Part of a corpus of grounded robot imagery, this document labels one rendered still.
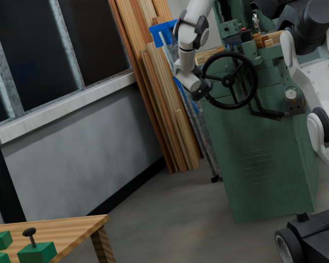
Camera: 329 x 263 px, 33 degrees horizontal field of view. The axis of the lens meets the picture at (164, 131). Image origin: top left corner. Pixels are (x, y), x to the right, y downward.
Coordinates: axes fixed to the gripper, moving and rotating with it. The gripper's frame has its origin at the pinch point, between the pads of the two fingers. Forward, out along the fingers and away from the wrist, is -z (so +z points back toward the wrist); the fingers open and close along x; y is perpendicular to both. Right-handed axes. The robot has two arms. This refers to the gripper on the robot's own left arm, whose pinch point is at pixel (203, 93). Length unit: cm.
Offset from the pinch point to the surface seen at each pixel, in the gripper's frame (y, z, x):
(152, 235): -19, -62, -81
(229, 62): 8.3, -8.8, 18.5
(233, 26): 28.1, -19.4, 31.7
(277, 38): 11, -29, 45
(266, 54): 3.3, -17.7, 34.9
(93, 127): 80, -89, -85
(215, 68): 15.5, -18.2, 11.0
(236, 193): -33, -52, -24
